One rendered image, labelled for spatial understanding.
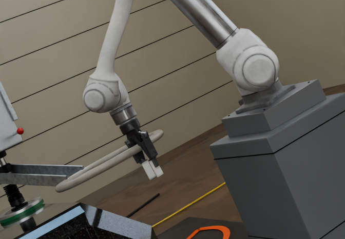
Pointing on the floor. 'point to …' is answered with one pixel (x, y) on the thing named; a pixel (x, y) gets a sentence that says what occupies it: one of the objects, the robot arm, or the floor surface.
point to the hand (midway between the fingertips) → (152, 169)
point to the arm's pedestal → (290, 175)
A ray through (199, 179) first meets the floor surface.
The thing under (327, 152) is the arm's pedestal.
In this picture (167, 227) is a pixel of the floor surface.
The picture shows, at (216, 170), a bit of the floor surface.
